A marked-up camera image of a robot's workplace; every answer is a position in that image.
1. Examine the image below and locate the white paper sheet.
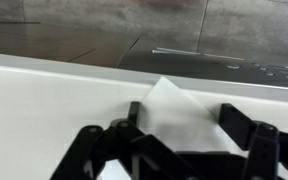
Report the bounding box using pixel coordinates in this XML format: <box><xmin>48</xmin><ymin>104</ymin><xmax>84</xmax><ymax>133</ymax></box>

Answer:
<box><xmin>138</xmin><ymin>76</ymin><xmax>249</xmax><ymax>158</ymax></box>

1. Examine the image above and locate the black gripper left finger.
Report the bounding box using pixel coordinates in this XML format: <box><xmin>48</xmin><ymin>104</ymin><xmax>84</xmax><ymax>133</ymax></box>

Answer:
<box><xmin>49</xmin><ymin>100</ymin><xmax>202</xmax><ymax>180</ymax></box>

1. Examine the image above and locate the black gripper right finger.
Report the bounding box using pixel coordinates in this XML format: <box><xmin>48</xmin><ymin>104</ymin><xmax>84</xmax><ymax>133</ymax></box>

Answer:
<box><xmin>218</xmin><ymin>102</ymin><xmax>288</xmax><ymax>180</ymax></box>

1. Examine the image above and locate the dark wood base cabinet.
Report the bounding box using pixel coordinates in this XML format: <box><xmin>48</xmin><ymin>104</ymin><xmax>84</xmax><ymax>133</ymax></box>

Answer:
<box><xmin>0</xmin><ymin>20</ymin><xmax>142</xmax><ymax>69</ymax></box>

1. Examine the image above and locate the stainless steel dishwasher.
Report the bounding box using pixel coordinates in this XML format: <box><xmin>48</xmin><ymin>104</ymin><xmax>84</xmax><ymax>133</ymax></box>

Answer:
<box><xmin>116</xmin><ymin>46</ymin><xmax>288</xmax><ymax>90</ymax></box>

